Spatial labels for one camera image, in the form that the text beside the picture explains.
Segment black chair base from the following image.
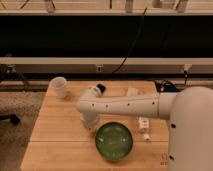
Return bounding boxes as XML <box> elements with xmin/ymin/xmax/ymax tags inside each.
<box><xmin>0</xmin><ymin>114</ymin><xmax>20</xmax><ymax>125</ymax></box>

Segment black smartphone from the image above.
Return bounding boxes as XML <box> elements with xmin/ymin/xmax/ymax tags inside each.
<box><xmin>97</xmin><ymin>84</ymin><xmax>106</xmax><ymax>93</ymax></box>

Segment black hanging cable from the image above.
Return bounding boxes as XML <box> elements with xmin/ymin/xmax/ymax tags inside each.
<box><xmin>112</xmin><ymin>7</ymin><xmax>148</xmax><ymax>74</ymax></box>

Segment white plastic cup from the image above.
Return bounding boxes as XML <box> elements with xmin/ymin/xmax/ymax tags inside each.
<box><xmin>50</xmin><ymin>77</ymin><xmax>67</xmax><ymax>98</ymax></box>

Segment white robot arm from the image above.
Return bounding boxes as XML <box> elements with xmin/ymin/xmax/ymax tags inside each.
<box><xmin>76</xmin><ymin>87</ymin><xmax>213</xmax><ymax>171</ymax></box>

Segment green bowl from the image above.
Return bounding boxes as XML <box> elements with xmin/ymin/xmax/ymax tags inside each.
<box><xmin>95</xmin><ymin>122</ymin><xmax>134</xmax><ymax>162</ymax></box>

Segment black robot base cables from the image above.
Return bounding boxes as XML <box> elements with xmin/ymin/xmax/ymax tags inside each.
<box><xmin>153</xmin><ymin>79</ymin><xmax>181</xmax><ymax>93</ymax></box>

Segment white tube with cap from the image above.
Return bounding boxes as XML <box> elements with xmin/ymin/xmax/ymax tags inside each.
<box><xmin>138</xmin><ymin>117</ymin><xmax>150</xmax><ymax>141</ymax></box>

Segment grey metal rail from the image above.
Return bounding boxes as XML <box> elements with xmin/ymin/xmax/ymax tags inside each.
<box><xmin>0</xmin><ymin>57</ymin><xmax>213</xmax><ymax>74</ymax></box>

